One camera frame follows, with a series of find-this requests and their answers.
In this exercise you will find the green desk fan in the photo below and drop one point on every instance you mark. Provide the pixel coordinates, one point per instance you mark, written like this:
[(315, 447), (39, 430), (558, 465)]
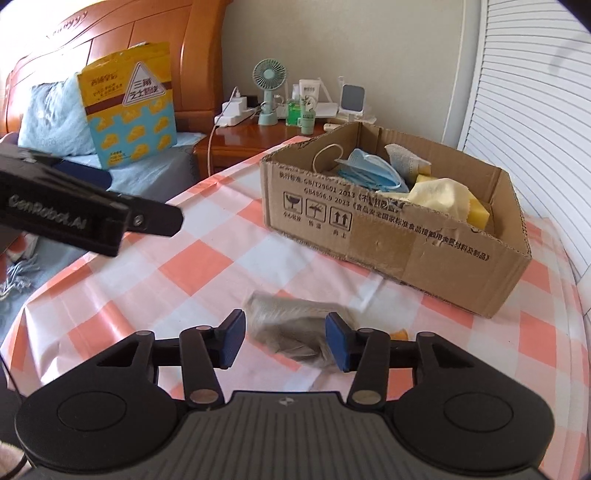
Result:
[(269, 74)]

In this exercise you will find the yellow sponge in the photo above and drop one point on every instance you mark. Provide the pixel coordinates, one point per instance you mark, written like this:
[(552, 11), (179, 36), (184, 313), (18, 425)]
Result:
[(480, 214)]

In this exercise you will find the white remote control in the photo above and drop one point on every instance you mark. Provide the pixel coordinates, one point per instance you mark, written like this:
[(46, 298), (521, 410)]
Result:
[(333, 125)]

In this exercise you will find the grey patterned wipe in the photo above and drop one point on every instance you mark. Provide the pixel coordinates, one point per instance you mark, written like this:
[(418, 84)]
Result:
[(404, 159)]

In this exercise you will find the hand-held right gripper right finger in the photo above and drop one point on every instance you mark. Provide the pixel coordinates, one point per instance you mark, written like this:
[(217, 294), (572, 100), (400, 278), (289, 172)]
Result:
[(337, 341)]

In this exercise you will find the white phone stand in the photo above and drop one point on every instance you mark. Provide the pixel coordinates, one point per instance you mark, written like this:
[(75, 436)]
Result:
[(352, 97)]

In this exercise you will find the black charger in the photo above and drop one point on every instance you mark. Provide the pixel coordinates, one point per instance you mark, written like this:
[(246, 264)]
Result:
[(252, 101)]

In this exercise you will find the white power strip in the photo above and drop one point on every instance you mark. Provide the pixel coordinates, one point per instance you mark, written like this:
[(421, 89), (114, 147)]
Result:
[(231, 120)]

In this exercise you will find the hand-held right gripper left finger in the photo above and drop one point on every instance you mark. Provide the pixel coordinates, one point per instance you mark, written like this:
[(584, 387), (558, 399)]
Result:
[(233, 337)]

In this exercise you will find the light blue pillow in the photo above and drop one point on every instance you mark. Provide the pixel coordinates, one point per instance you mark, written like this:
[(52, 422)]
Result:
[(51, 120)]

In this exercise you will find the grey cloth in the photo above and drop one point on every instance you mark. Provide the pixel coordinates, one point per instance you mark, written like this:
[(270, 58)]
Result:
[(286, 327)]

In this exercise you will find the small yellow-orange object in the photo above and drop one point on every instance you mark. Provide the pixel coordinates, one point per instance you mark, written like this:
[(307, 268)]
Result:
[(399, 335)]

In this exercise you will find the white tube with green cap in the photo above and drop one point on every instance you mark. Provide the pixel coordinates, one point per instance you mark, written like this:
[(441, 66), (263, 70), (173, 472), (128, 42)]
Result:
[(308, 90)]

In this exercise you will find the pink checked tablecloth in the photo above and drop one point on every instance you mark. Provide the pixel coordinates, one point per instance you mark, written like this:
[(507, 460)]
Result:
[(184, 277)]

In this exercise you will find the blue face mask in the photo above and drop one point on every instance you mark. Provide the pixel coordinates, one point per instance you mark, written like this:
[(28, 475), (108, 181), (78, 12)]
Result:
[(369, 161), (374, 183)]

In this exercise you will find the white box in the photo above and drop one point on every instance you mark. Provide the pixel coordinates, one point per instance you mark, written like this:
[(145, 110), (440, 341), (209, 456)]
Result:
[(328, 110)]

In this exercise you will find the green pump bottle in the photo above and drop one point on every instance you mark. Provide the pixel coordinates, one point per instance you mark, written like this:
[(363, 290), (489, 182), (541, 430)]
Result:
[(293, 115)]

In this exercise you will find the wooden nightstand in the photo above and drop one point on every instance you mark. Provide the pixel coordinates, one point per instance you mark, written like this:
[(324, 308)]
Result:
[(240, 143)]

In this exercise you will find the white louvered door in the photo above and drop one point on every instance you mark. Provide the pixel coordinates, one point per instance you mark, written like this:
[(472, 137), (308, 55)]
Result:
[(531, 115)]

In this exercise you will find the yellow cloth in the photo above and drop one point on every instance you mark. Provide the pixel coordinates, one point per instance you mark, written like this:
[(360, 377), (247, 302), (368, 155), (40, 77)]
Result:
[(443, 196)]

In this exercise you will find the cardboard box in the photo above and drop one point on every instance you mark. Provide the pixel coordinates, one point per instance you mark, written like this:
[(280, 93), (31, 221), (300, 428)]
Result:
[(392, 249)]

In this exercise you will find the wooden headboard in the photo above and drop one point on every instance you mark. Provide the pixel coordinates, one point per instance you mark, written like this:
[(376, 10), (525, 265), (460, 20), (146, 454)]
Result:
[(198, 69)]

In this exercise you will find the yellow and blue bag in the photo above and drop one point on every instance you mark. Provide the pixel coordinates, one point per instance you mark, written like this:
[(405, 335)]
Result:
[(134, 129)]

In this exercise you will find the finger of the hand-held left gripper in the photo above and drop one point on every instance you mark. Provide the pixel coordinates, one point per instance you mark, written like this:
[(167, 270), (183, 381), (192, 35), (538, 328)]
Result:
[(152, 217)]

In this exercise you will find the grey fringed blanket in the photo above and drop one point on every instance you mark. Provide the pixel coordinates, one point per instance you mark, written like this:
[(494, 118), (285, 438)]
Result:
[(18, 277)]

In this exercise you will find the white charger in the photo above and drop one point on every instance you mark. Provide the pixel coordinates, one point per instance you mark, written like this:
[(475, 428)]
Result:
[(237, 104)]

